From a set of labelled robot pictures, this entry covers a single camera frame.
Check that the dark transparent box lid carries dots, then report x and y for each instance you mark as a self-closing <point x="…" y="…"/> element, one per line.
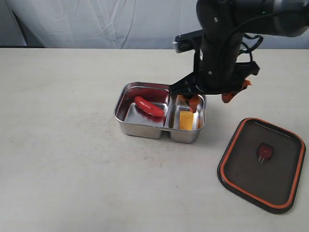
<point x="262" y="164"/>

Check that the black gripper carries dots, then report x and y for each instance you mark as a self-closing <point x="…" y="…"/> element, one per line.
<point x="219" y="68"/>

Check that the red sausage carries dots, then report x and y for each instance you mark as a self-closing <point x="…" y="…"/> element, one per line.
<point x="148" y="107"/>

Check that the stainless steel lunch box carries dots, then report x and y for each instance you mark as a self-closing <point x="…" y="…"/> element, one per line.
<point x="134" y="121"/>

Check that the white backdrop cloth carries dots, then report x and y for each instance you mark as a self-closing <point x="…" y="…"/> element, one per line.
<point x="116" y="24"/>

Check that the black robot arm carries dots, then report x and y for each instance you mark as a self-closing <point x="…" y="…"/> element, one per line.
<point x="230" y="28"/>

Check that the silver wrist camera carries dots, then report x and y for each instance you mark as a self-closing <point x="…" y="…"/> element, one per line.
<point x="188" y="41"/>

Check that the yellow cheese wedge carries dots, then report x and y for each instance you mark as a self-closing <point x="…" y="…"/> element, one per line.
<point x="186" y="120"/>

